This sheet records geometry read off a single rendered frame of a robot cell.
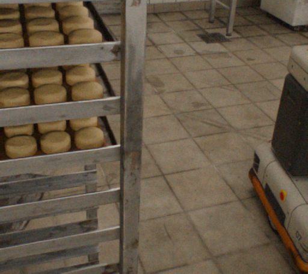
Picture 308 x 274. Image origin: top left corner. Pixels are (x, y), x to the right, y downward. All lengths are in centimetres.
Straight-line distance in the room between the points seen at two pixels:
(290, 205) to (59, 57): 149
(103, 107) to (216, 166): 188
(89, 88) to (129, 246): 30
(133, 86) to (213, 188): 176
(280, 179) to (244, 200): 33
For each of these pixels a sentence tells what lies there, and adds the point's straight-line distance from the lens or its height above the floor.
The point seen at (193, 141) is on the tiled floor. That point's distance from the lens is 273.
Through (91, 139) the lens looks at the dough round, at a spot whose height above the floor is 106.
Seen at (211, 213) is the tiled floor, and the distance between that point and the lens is 224.
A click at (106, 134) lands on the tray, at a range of 82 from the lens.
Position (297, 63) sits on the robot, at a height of 77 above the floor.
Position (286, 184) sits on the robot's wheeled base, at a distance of 205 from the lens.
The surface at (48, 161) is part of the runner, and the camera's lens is 74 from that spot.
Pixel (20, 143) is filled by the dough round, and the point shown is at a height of 106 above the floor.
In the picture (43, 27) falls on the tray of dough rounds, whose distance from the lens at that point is 74.
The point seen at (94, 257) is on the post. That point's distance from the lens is 153.
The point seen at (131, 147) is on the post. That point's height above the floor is 108.
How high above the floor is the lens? 148
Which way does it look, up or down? 31 degrees down
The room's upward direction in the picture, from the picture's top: 3 degrees clockwise
